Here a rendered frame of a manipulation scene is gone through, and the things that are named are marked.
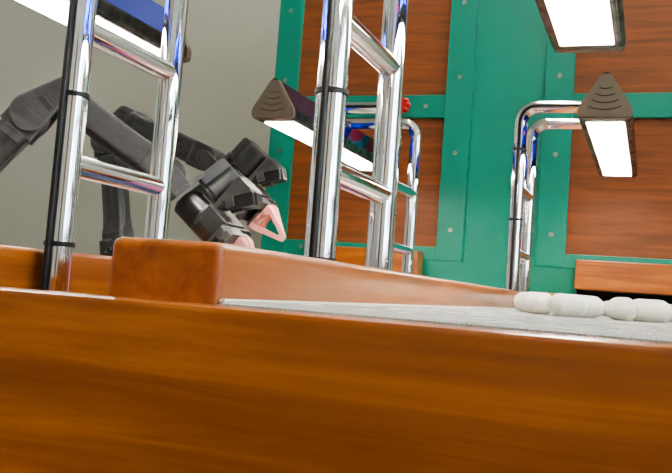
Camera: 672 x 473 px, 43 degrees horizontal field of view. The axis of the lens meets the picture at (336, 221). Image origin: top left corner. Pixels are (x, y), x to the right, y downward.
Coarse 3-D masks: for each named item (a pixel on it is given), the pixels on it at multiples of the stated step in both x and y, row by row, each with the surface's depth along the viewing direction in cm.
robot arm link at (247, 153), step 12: (240, 144) 188; (252, 144) 186; (204, 156) 188; (228, 156) 187; (240, 156) 187; (252, 156) 186; (264, 156) 186; (204, 168) 187; (240, 168) 186; (252, 168) 186
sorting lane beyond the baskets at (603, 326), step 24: (312, 312) 34; (336, 312) 34; (360, 312) 36; (384, 312) 39; (408, 312) 43; (432, 312) 47; (456, 312) 52; (480, 312) 61; (504, 312) 71; (600, 336) 30; (624, 336) 30; (648, 336) 32
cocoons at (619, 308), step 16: (528, 304) 75; (544, 304) 75; (560, 304) 70; (576, 304) 70; (592, 304) 73; (608, 304) 76; (624, 304) 73; (640, 304) 76; (656, 304) 76; (624, 320) 74; (640, 320) 76; (656, 320) 76
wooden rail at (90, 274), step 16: (0, 256) 69; (16, 256) 71; (32, 256) 73; (80, 256) 79; (96, 256) 81; (0, 272) 69; (16, 272) 71; (32, 272) 73; (80, 272) 79; (96, 272) 81; (32, 288) 73; (80, 288) 79; (96, 288) 81
